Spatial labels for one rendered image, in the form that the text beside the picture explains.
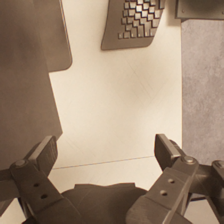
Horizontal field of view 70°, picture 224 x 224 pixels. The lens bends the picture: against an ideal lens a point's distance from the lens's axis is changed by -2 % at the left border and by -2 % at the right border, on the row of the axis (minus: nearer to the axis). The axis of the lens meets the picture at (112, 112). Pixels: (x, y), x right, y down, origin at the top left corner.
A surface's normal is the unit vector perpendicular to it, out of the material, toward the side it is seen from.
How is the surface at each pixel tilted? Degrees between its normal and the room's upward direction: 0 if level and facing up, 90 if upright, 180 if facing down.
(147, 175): 0
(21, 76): 86
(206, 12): 0
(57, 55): 0
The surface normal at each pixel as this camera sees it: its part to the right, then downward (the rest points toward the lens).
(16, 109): 0.99, -0.11
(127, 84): 0.03, 0.30
